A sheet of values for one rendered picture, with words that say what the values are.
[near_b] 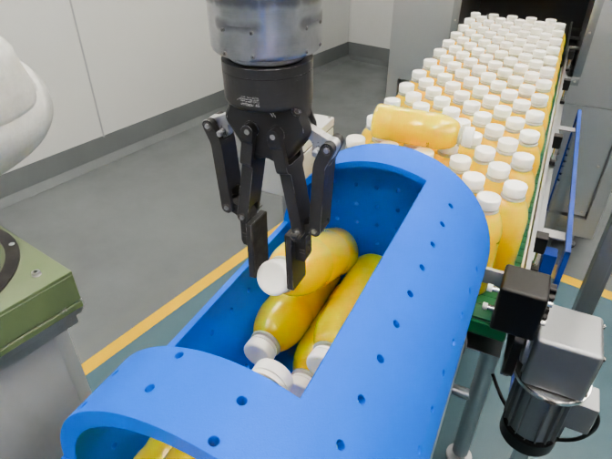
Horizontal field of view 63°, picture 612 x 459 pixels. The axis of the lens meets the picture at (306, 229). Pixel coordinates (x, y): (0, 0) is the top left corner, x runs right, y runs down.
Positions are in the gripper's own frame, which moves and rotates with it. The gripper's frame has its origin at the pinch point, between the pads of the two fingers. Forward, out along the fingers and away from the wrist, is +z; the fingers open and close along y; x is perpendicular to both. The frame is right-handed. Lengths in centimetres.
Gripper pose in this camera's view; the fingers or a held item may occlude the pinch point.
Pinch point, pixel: (276, 250)
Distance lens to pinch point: 52.3
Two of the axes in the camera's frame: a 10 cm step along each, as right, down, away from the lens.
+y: 9.0, 2.5, -3.6
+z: 0.0, 8.2, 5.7
